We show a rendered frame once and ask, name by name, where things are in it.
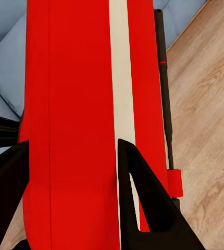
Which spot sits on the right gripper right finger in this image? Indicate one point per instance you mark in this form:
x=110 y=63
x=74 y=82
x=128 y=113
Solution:
x=168 y=228

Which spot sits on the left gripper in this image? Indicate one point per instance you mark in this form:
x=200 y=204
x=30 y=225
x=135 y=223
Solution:
x=8 y=132

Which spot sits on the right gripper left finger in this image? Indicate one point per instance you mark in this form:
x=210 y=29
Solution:
x=14 y=179

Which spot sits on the sofa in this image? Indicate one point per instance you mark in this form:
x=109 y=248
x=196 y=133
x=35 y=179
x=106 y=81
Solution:
x=177 y=16

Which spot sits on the radio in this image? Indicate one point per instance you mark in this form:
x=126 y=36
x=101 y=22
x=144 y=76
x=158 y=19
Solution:
x=96 y=72

